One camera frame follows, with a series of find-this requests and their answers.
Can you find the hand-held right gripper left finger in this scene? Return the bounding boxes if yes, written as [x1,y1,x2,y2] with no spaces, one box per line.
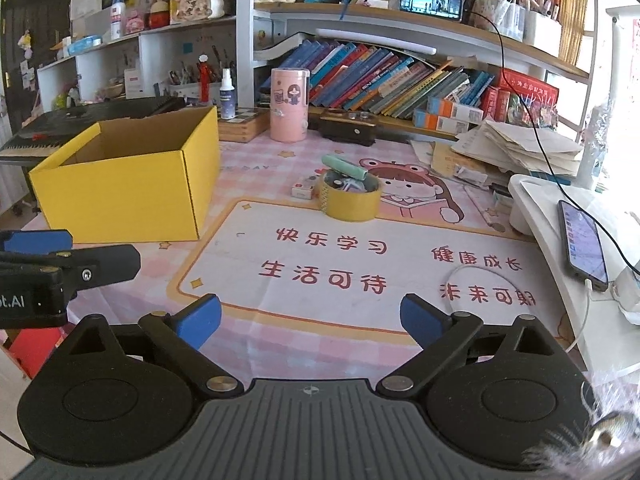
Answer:
[61,294,245,402]

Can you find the stack of yellow notebooks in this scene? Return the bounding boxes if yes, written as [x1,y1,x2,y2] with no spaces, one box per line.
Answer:
[557,0,590,63]

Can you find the yellow cardboard box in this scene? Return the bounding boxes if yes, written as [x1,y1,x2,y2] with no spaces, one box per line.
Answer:
[28,106,221,243]

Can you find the phone showing video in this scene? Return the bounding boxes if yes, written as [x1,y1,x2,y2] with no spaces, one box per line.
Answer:
[401,0,463,22]

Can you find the black electronic keyboard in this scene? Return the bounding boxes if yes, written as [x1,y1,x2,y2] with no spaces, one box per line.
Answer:
[0,97,186,163]

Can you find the dark wooden door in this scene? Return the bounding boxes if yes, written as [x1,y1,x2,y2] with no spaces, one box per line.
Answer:
[0,0,73,131]

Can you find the red blue cardboard box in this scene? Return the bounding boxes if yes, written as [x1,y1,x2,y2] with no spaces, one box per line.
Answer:
[9,325,66,378]

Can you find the yellow tape roll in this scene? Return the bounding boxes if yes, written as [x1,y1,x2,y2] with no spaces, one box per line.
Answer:
[319,169,382,222]

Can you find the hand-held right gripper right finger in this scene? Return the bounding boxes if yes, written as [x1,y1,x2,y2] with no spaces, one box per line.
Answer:
[376,294,568,401]

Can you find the pen holder with pens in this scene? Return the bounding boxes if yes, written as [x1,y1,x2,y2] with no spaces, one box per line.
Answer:
[167,45,223,86]

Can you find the white desk stand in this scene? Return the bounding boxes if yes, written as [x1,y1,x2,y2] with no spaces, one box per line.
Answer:
[507,174,626,301]

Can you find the pale green tube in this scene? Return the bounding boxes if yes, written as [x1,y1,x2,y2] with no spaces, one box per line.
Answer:
[321,155,369,181]

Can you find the wooden chessboard box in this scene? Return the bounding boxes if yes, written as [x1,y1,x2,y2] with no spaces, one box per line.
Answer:
[217,107,271,143]

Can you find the beige paper envelopes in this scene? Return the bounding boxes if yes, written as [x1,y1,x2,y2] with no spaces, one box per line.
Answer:
[410,140,488,186]

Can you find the white spray bottle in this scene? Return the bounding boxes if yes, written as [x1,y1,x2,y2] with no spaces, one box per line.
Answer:
[220,67,237,121]

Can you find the white charger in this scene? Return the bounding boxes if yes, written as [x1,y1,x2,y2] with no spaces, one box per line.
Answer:
[612,265,640,323]

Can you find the red printed box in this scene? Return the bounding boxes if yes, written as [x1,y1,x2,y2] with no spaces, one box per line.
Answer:
[482,67,560,128]

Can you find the black cable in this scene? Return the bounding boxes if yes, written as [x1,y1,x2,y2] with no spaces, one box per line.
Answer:
[462,7,640,281]

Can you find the stack of white papers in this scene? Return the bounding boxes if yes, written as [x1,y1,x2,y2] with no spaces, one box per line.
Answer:
[452,117,583,181]

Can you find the white pen organizer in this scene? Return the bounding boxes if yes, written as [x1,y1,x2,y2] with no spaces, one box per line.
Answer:
[470,0,563,56]

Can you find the white desk hutch shelf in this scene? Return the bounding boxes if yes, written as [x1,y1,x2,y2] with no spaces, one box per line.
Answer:
[235,0,601,111]

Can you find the pink cartoon cylinder container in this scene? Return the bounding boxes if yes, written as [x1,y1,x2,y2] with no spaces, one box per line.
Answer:
[270,67,311,143]

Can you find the dark wooden box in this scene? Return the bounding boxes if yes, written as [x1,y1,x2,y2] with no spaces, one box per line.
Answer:
[319,109,377,147]

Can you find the white box red label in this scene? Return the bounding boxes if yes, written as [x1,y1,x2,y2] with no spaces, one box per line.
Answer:
[124,67,151,98]

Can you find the white lamp bar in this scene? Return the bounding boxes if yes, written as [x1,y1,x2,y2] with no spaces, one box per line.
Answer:
[315,30,436,56]

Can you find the white pole with tinsel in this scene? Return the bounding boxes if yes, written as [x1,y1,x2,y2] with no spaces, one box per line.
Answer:
[582,7,638,191]

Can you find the pink checkered desktop tablecloth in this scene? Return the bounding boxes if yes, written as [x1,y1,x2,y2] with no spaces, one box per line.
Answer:
[62,127,588,376]

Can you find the white pen holder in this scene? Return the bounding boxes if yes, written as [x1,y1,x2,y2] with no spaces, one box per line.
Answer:
[169,80,223,100]

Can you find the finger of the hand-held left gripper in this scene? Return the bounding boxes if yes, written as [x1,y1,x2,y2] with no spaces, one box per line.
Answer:
[0,230,74,263]
[55,245,142,291]

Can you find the white cubby shelf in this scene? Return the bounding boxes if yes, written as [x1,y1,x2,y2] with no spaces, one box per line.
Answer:
[36,15,251,113]

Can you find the white lotion bottle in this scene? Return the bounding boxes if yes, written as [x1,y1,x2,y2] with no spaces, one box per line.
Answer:
[110,0,126,40]

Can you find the black smartphone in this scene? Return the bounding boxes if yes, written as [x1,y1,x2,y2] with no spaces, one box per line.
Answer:
[557,200,610,292]

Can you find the white cable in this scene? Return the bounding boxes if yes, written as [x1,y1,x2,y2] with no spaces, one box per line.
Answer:
[442,265,593,356]

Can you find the blue orange white box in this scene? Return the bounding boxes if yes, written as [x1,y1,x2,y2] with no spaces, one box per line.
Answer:
[414,109,483,135]
[427,97,485,122]

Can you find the blue wet wipes pack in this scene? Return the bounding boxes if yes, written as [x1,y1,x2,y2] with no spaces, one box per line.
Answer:
[67,35,103,56]

